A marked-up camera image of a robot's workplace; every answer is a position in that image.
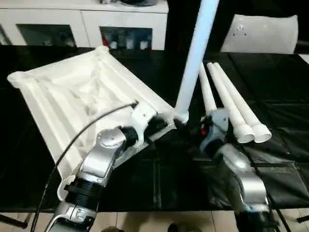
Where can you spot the white plastic table top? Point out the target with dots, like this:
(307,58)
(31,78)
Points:
(60,96)

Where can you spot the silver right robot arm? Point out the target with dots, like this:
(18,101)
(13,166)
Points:
(248,178)

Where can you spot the white flat panel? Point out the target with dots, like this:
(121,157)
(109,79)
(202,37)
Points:
(304,58)

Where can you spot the dark right robot foot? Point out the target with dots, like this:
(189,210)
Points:
(173,227)

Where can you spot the dark robot foot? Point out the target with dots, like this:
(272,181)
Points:
(173,227)
(112,229)

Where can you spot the black cabinet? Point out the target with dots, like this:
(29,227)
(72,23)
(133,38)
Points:
(178,24)

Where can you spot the grey helmet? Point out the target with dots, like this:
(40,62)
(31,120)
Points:
(138,2)

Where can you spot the black work mat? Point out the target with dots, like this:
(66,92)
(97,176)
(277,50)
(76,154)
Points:
(277,96)

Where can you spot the black tripod stand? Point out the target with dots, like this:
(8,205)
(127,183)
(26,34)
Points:
(13,221)
(303,218)

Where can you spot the white plastic table leg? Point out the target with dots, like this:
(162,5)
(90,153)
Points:
(229,104)
(206,91)
(195,60)
(243,111)

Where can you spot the white cabinet with glass doors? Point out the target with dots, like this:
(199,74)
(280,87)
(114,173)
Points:
(84,14)

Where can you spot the dark left robot foot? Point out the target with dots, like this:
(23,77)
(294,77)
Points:
(112,229)

